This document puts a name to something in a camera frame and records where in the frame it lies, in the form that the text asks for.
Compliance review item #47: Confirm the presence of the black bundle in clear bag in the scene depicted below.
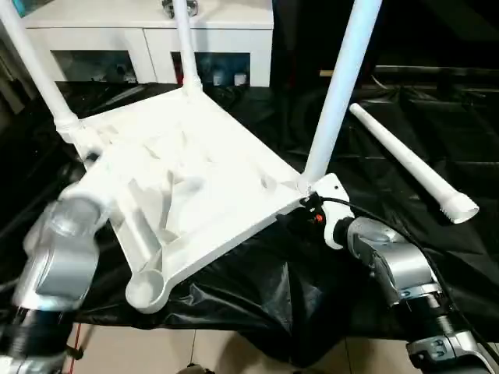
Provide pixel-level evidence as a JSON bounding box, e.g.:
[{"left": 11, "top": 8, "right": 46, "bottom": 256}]
[{"left": 161, "top": 0, "right": 200, "bottom": 19}]

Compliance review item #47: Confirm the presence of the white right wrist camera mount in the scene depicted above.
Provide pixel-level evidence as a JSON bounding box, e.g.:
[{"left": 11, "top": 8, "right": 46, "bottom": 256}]
[{"left": 311, "top": 173, "right": 356, "bottom": 250}]

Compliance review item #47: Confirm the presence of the white plastic table top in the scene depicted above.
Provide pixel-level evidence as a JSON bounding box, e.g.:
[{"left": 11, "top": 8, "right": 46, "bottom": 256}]
[{"left": 54, "top": 83, "right": 317, "bottom": 315}]

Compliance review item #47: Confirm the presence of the black plastic mat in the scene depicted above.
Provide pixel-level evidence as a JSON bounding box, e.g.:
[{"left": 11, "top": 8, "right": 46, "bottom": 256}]
[{"left": 0, "top": 79, "right": 499, "bottom": 367}]

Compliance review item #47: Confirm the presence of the teal printed plastic sheet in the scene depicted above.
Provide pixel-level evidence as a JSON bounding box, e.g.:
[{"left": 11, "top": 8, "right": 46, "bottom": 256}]
[{"left": 11, "top": 0, "right": 36, "bottom": 16}]

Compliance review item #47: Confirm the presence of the white glass-door cabinet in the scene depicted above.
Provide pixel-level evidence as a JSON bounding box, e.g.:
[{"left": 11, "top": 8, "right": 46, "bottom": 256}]
[{"left": 25, "top": 0, "right": 274, "bottom": 89}]

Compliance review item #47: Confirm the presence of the white plastic table leg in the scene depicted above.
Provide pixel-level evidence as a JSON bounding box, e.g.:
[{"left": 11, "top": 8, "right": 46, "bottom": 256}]
[
  {"left": 349, "top": 103, "right": 480, "bottom": 225},
  {"left": 302, "top": 0, "right": 384, "bottom": 192},
  {"left": 0, "top": 0, "right": 85, "bottom": 143},
  {"left": 173, "top": 0, "right": 204, "bottom": 101}
]

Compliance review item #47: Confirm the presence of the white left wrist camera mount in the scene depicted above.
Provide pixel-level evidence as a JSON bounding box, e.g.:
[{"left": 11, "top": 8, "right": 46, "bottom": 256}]
[{"left": 60, "top": 175, "right": 116, "bottom": 223}]

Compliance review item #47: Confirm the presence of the thin red cable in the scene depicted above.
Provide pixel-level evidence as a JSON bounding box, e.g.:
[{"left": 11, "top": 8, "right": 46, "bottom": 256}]
[{"left": 65, "top": 323, "right": 85, "bottom": 374}]

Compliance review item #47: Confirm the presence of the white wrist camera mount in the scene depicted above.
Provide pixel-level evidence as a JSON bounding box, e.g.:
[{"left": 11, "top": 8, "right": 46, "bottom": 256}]
[
  {"left": 60, "top": 175, "right": 116, "bottom": 223},
  {"left": 311, "top": 173, "right": 356, "bottom": 250}
]

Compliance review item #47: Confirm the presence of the grey metal tripod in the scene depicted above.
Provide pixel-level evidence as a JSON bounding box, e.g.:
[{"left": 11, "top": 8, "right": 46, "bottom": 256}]
[{"left": 0, "top": 23, "right": 36, "bottom": 114}]

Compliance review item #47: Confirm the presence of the black folding table frame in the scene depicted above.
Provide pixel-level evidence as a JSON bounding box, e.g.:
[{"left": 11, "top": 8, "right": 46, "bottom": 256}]
[{"left": 58, "top": 323, "right": 97, "bottom": 374}]

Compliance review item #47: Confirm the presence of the black fabric backdrop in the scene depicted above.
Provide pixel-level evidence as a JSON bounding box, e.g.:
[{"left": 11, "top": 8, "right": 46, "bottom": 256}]
[{"left": 271, "top": 0, "right": 499, "bottom": 98}]

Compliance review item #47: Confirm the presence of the dark horizontal bar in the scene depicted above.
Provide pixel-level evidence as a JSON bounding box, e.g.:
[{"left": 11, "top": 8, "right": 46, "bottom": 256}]
[{"left": 373, "top": 65, "right": 499, "bottom": 81}]

